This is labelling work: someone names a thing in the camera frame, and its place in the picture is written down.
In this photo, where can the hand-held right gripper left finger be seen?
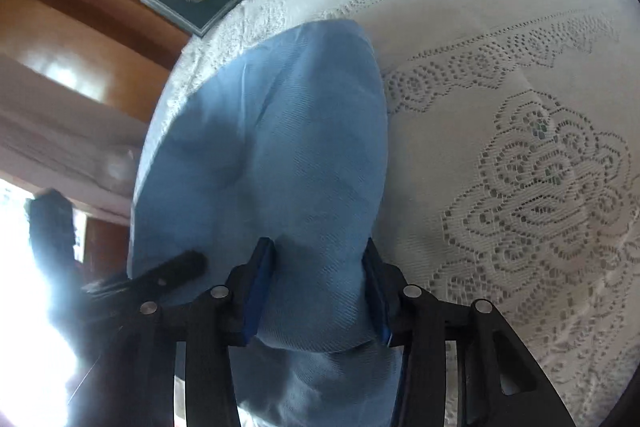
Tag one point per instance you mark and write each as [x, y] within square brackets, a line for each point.
[257, 297]

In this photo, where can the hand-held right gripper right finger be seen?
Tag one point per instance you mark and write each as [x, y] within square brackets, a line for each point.
[377, 302]

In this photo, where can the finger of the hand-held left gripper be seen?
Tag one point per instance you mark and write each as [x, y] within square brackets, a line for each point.
[175, 269]

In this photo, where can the light blue garment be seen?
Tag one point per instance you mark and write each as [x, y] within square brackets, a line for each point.
[280, 147]

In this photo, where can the white lace tablecloth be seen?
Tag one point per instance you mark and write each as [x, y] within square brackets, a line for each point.
[500, 47]

